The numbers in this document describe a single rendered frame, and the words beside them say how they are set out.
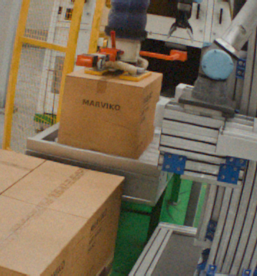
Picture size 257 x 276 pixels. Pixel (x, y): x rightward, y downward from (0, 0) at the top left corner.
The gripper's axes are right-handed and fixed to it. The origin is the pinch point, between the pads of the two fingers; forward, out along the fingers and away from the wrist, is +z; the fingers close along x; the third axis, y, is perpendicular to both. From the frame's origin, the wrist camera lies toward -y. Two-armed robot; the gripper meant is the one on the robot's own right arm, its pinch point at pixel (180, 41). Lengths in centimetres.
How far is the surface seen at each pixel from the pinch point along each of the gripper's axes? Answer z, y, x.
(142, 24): -8.4, 34.5, -16.3
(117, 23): -7.1, 40.5, -28.5
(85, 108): 38, 59, -34
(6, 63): 64, -213, -209
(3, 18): -1, -5, -121
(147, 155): 63, 28, -5
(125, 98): 29, 58, -14
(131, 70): 16, 48, -15
